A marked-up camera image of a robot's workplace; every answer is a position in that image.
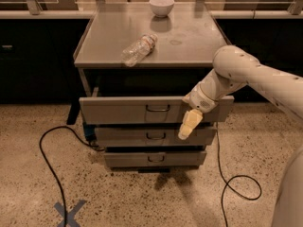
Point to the grey middle drawer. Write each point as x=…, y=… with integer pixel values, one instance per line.
x=152, y=136

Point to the grey bottom drawer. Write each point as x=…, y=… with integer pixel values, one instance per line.
x=153, y=159

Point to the white ceramic bowl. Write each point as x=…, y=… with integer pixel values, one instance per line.
x=161, y=8

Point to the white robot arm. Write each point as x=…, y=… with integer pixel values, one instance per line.
x=233, y=69

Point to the grey drawer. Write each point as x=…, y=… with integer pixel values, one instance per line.
x=106, y=110
x=152, y=136
x=153, y=159

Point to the grey top drawer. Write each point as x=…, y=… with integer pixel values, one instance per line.
x=106, y=110

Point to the blue tape cross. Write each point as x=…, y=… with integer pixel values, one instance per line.
x=69, y=218

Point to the long counter bench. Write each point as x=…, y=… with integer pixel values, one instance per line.
x=36, y=56

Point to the grey metal drawer cabinet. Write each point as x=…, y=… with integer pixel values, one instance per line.
x=187, y=40

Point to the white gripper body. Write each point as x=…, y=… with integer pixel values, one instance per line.
x=199, y=100

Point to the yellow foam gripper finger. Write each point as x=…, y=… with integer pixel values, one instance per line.
x=191, y=120

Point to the clear plastic water bottle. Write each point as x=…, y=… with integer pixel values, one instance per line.
x=139, y=50

